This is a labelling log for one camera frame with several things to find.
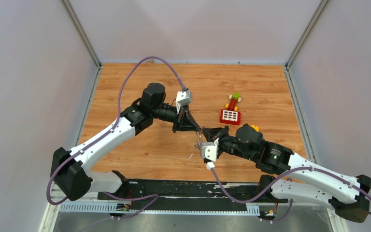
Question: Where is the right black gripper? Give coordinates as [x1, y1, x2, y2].
[201, 126, 255, 162]

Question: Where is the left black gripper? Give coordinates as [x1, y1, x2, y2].
[153, 104, 201, 134]

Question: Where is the silver keyring with clips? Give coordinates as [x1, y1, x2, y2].
[195, 131, 203, 150]

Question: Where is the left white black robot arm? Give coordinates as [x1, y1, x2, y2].
[50, 83, 200, 201]

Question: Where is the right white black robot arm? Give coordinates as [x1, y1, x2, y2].
[196, 124, 371, 223]

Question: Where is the red white toy block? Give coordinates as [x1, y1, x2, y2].
[219, 109, 241, 125]

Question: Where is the red green toy brick car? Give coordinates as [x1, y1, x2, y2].
[225, 92, 241, 111]

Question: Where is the yellow triangular toy piece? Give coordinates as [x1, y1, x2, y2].
[251, 125, 259, 131]

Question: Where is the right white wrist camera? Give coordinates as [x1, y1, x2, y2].
[198, 139, 219, 162]

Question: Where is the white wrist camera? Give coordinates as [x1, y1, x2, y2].
[175, 89, 193, 113]
[198, 139, 219, 162]

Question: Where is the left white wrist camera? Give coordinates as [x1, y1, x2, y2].
[175, 89, 193, 113]

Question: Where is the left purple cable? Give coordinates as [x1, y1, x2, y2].
[46, 56, 188, 232]

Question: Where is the purple cable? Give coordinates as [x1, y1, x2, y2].
[206, 162, 371, 224]
[46, 56, 188, 232]

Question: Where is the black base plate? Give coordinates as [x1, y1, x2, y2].
[97, 179, 288, 212]

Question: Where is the white slotted cable duct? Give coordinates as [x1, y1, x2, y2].
[58, 202, 260, 216]

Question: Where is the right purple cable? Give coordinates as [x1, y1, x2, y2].
[206, 162, 371, 224]

